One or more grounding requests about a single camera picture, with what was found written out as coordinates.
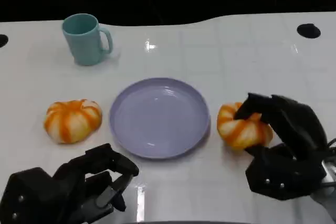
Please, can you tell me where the orange and white bread roll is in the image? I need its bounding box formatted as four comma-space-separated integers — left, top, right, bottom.
216, 102, 274, 151
43, 99, 103, 145

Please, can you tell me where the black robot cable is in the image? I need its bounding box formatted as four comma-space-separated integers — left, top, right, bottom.
326, 137, 336, 154

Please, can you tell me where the pale green mug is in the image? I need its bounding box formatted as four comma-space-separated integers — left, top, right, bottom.
61, 13, 114, 67

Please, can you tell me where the lilac plate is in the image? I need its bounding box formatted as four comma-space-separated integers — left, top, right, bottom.
109, 77, 212, 160

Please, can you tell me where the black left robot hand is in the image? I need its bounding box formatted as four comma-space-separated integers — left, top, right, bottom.
0, 143, 140, 224

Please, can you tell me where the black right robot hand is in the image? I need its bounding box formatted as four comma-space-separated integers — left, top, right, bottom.
233, 92, 329, 201

